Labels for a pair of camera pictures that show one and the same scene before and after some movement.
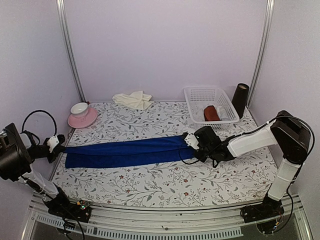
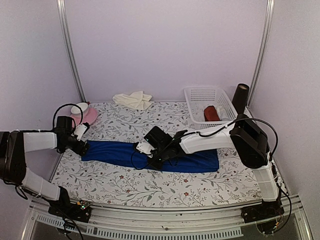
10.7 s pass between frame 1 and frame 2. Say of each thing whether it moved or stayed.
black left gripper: moved
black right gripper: moved
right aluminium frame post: stayed
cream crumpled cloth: stayed
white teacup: stayed
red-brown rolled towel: stayed
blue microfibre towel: moved
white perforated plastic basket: stayed
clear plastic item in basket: stayed
